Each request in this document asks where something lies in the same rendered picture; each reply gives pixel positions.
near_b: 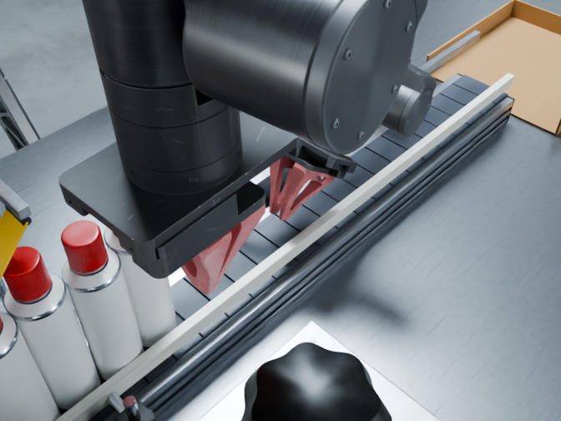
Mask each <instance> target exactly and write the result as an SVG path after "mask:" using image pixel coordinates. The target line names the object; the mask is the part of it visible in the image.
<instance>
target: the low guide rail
mask: <svg viewBox="0 0 561 421"><path fill-rule="evenodd" d="M513 79H514V75H512V74H506V75H505V76H504V77H502V78H501V79H499V81H497V82H496V83H495V84H494V85H492V86H491V87H490V88H488V89H487V90H485V91H484V92H483V93H482V94H480V95H479V96H477V98H475V99H474V100H473V101H471V102H470V103H469V104H467V105H466V106H465V107H463V108H462V109H460V110H459V111H458V112H456V113H455V115H453V116H452V117H451V118H449V119H448V120H446V121H445V122H444V123H443V124H441V125H440V126H438V127H437V128H436V129H435V130H433V131H432V132H431V133H430V134H428V135H427V136H426V137H424V138H423V139H421V140H420V141H419V142H417V143H416V144H415V145H414V146H413V147H411V148H410V149H409V150H407V151H406V152H405V153H404V154H402V155H401V156H399V157H398V158H397V159H395V160H394V161H393V162H391V164H389V165H388V166H387V167H385V168H384V169H383V170H381V171H380V172H378V173H377V174H376V175H374V176H373V177H372V178H371V179H369V180H368V181H367V182H366V183H365V184H363V185H362V186H360V187H359V188H358V189H356V190H355V191H353V192H352V193H351V194H350V195H349V196H347V197H346V198H345V199H344V200H342V201H341V202H339V203H338V204H337V205H335V206H334V207H333V208H331V209H330V210H329V211H328V212H327V213H325V214H324V215H323V216H321V217H320V218H319V219H317V220H316V221H314V222H313V223H312V224H311V225H309V226H308V227H307V228H305V230H303V231H302V232H300V233H299V234H298V235H297V236H295V237H294V238H292V239H291V240H290V241H288V242H287V243H286V244H285V245H283V246H282V247H281V248H280V249H278V250H277V251H275V252H274V253H273V254H272V255H270V256H269V257H267V258H266V259H265V260H263V262H261V263H260V264H259V265H258V266H256V267H255V268H253V269H252V270H251V271H249V272H248V273H247V274H245V275H244V276H243V277H242V278H241V279H239V280H238V281H237V282H235V283H234V284H233V285H231V286H230V287H228V288H227V289H226V290H224V291H223V292H222V293H221V294H219V296H217V297H216V298H214V299H213V300H212V301H210V302H209V303H208V304H206V305H205V306H204V307H202V308H201V309H200V310H199V311H197V312H196V313H195V314H194V315H192V316H191V317H189V318H188V319H187V320H185V321H184V322H182V323H181V324H180V325H179V326H177V328H175V329H174V330H173V331H171V332H170V333H169V334H167V335H166V336H165V337H163V338H162V339H160V340H159V341H158V342H157V343H156V344H155V345H153V346H152V347H150V348H149V349H148V350H146V351H145V352H144V353H142V354H141V355H140V356H138V357H137V358H136V359H135V360H133V361H132V362H131V363H130V364H128V365H127V366H126V367H124V368H123V369H121V370H120V371H119V372H117V373H116V374H115V375H114V376H113V377H111V378H110V379H109V380H107V381H106V382H105V383H103V384H102V385H101V386H99V387H98V388H96V389H95V390H94V391H93V392H91V394H89V395H88V396H87V397H85V398H84V399H82V400H81V401H80V402H78V403H77V404H76V405H74V406H73V407H72V408H71V409H70V410H68V411H67V412H66V413H64V414H63V415H62V416H60V417H59V418H57V419H56V420H55V421H88V420H90V419H91V418H92V417H93V416H94V415H95V414H97V413H98V412H99V411H101V410H102V409H103V408H105V407H106V406H107V405H108V404H109V403H108V402H107V397H108V396H109V395H110V394H111V393H117V394H118V395H121V394H122V393H123V392H125V391H126V390H127V389H129V388H130V387H131V386H133V385H134V384H135V383H137V382H138V381H139V380H140V379H141V378H142V377H144V376H145V375H146V374H147V373H149V372H150V371H151V370H153V369H154V368H155V367H157V366H158V365H159V364H161V363H162V362H163V361H164V360H165V359H166V358H168V357H169V356H170V355H171V354H173V353H174V352H176V351H177V350H178V349H179V348H181V347H182V346H183V345H185V344H186V343H187V342H188V341H189V340H190V339H192V338H193V337H194V336H196V335H197V334H198V333H199V332H201V331H202V330H203V329H205V328H206V327H208V326H209V325H210V324H211V323H212V322H213V321H214V320H216V319H217V318H218V317H220V316H221V315H222V314H224V313H225V312H226V311H228V310H229V309H230V308H231V307H233V306H234V305H235V304H236V303H237V302H239V301H240V300H241V299H242V298H244V297H245V296H246V295H248V294H249V293H250V292H252V291H253V290H254V289H256V288H257V287H258V286H259V285H260V284H261V283H262V282H264V281H265V280H266V279H268V278H269V277H270V276H272V275H273V274H274V273H276V272H277V271H278V270H280V269H281V268H282V267H283V266H284V265H285V264H287V263H288V262H289V261H291V260H292V259H293V258H294V257H296V256H297V255H298V254H300V253H301V252H302V251H304V250H305V249H306V248H307V247H308V246H309V245H311V244H312V243H313V242H314V241H316V240H317V239H319V238H320V237H321V236H323V235H324V234H325V233H326V232H328V231H329V230H330V229H331V228H332V227H333V226H335V225H336V224H337V223H339V222H340V221H341V220H343V219H344V218H345V217H346V216H348V215H349V214H351V213H352V212H353V211H354V210H355V209H356V208H357V207H359V206H360V205H361V204H363V203H364V202H365V201H367V200H368V199H369V198H371V197H372V196H373V195H375V194H376V193H377V192H378V191H379V190H380V189H382V188H383V187H384V186H385V185H387V184H388V183H389V182H391V181H392V180H393V179H395V178H396V177H397V176H399V175H400V174H401V173H402V172H403V171H404V170H406V169H407V168H408V167H409V166H411V165H412V164H414V163H415V162H416V161H417V160H419V159H420V158H421V157H423V156H424V155H425V154H426V153H427V152H428V151H430V150H431V149H432V148H434V147H435V146H436V145H438V144H439V143H440V142H441V141H443V140H444V139H446V138H447V137H448V136H449V135H450V134H451V133H452V132H454V131H455V130H456V129H458V128H459V127H460V126H462V125H463V124H464V123H466V122H467V121H468V120H469V119H471V118H472V117H473V116H474V115H475V114H477V113H478V112H479V111H480V110H482V109H483V108H484V107H486V106H487V105H488V104H490V103H491V102H492V101H494V100H495V99H496V98H497V97H498V96H499V95H500V94H502V93H503V92H504V91H506V90H507V89H509V88H510V87H511V86H512V84H513Z"/></svg>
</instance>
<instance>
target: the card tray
mask: <svg viewBox="0 0 561 421"><path fill-rule="evenodd" d="M474 30H476V31H479V32H480V33H481V34H480V38H479V40H478V41H477V42H476V43H474V44H473V45H471V46H470V47H468V48H466V49H465V50H463V51H462V52H461V53H460V54H458V55H457V56H455V57H454V58H452V59H450V60H449V61H447V62H446V63H445V64H444V65H442V66H441V67H439V68H437V69H436V70H434V71H433V72H431V73H430V74H431V76H433V77H434V78H435V79H436V80H437V81H439V82H442V83H444V82H445V81H446V80H448V79H450V78H451V77H452V76H453V75H454V74H461V75H464V74H466V75H467V76H469V77H471V78H473V79H476V80H478V81H480V82H483V83H485V84H487V85H489V86H492V85H494V84H495V83H496V82H497V81H499V79H501V78H502V77H504V76H505V75H506V74H512V75H514V79H513V84H512V86H511V87H510V88H509V89H507V90H506V91H504V93H506V94H508V96H510V97H512V98H514V99H515V100H514V103H513V108H512V111H511V115H512V116H514V117H516V118H518V119H521V120H523V121H525V122H527V123H529V124H531V125H534V126H536V127H538V128H540V129H542V130H544V131H546V132H549V133H550V134H553V135H555V136H557V135H558V134H559V133H560V132H561V15H558V14H556V13H552V12H550V11H547V10H545V9H542V8H538V7H536V6H534V5H531V4H529V3H525V2H522V1H520V0H511V1H509V2H508V3H506V4H504V5H503V6H501V7H500V8H499V9H497V10H495V11H494V12H492V13H490V14H489V15H487V16H486V17H485V18H483V19H482V20H480V21H479V22H477V23H475V24H474V25H472V26H471V27H470V28H468V29H467V30H465V31H463V32H462V33H460V34H458V35H457V36H456V37H455V38H453V39H451V40H450V41H448V42H447V43H445V44H443V45H442V46H441V47H440V48H438V49H436V50H435V51H433V52H431V53H430V54H428V56H427V61H429V60H430V59H432V58H434V57H435V56H437V55H438V54H440V53H441V52H442V51H444V50H445V49H447V48H449V47H450V46H452V45H453V44H455V43H456V42H457V41H459V40H460V39H462V38H464V37H465V36H467V35H468V34H470V33H471V32H472V31H474Z"/></svg>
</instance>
